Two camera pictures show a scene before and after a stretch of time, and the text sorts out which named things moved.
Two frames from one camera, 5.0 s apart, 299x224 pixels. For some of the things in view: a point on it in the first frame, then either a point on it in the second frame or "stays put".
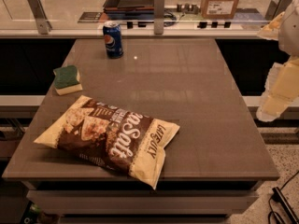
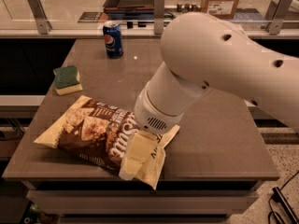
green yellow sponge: [67, 80] stays put
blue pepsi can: [112, 39] stays put
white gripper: [291, 32] → [151, 115]
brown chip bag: [120, 138] stays put
